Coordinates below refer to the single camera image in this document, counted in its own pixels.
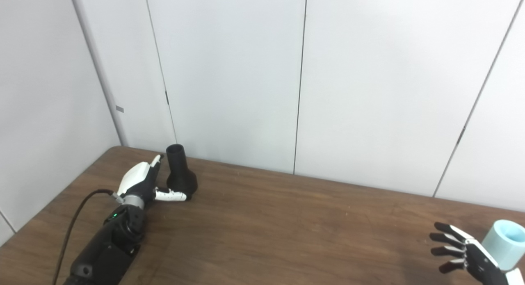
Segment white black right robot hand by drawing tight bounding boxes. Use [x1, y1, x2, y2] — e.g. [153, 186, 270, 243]
[429, 222, 525, 285]

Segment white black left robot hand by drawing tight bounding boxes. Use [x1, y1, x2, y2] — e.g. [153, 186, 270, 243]
[116, 154, 192, 205]

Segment light-blue hose piece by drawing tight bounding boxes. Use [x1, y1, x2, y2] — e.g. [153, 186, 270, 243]
[482, 219, 525, 271]

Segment black flared nozzle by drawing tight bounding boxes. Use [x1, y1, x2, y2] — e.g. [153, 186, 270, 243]
[165, 144, 198, 200]

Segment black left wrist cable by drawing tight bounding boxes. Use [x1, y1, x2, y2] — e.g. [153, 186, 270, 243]
[52, 189, 123, 285]

